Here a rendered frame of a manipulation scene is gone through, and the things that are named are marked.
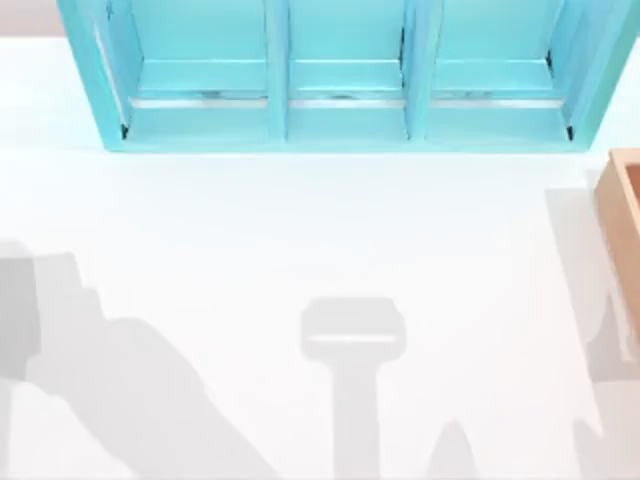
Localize salmon-coloured shallow box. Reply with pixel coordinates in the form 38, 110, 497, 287
593, 147, 640, 363

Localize light blue rack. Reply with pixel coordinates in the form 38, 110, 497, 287
55, 0, 640, 155

